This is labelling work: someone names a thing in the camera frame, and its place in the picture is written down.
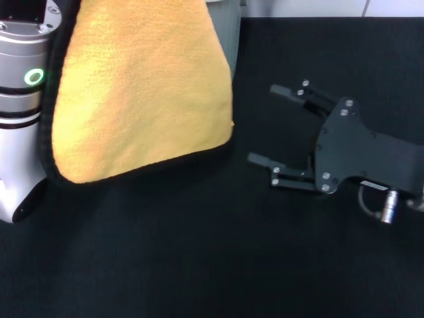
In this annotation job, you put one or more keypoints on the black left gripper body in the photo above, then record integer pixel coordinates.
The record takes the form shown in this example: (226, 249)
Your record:
(23, 10)

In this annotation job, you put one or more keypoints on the grey perforated plastic storage box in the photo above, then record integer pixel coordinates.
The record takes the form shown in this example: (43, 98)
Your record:
(228, 33)

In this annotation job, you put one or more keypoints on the yellow grey towel black trim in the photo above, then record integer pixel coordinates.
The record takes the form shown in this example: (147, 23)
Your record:
(142, 99)

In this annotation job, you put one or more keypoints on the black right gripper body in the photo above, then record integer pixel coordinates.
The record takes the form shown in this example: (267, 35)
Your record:
(357, 155)

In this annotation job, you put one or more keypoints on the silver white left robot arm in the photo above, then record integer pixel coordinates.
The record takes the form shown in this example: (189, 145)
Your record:
(20, 116)

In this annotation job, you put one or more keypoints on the black tablecloth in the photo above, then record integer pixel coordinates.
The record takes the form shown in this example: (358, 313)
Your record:
(198, 265)

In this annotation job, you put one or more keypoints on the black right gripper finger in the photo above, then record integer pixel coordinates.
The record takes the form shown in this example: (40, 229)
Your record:
(295, 179)
(314, 96)

